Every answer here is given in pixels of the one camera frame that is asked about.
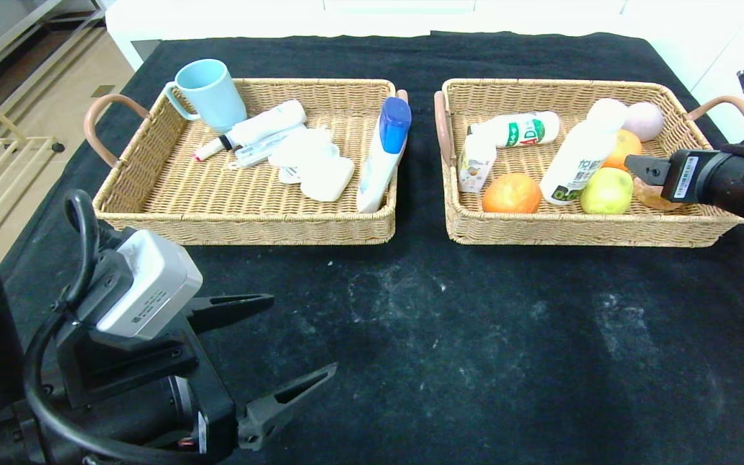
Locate white soap bar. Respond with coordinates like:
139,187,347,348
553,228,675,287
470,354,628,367
300,157,355,202

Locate pale pink egg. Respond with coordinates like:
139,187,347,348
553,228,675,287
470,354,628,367
624,102,665,141

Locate clear plastic toothbrush case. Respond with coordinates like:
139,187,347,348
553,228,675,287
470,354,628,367
227,126,308,170

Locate white tube red tip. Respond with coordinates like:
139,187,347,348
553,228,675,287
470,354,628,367
192,99,307,162

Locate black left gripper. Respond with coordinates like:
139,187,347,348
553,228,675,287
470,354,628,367
89,293,338,465

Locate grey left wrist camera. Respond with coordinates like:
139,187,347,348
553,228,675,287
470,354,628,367
94,229,203,341

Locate brown bread bun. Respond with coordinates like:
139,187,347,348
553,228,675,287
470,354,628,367
634,178,681,212

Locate small yellow juice carton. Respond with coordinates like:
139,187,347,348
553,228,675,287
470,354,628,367
459,134,497,193

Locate small white green-label bottle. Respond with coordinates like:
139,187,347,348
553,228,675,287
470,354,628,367
469,111,560,150

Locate smooth black camera cable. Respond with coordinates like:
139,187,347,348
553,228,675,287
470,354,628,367
23,189,218,464

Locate black tablecloth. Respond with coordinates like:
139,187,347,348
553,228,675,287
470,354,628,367
0,32,744,465

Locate light blue mug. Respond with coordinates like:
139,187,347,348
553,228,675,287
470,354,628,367
165,59,249,134

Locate white table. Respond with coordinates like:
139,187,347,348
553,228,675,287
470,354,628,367
106,0,644,73

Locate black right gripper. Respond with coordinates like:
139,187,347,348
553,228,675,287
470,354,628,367
624,149,744,221

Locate orange fruit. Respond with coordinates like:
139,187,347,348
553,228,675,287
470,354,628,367
604,129,643,172
482,173,542,214

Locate yellow lemon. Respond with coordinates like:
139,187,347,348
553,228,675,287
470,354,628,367
580,167,634,215

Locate wicker basket brown handles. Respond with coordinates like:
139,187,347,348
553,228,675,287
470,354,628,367
435,79,744,247
84,78,409,247

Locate large white milk bottle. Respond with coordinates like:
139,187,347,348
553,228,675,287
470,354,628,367
540,98,631,206

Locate white bottle blue cap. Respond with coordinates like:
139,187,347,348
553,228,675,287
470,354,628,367
356,98,413,214

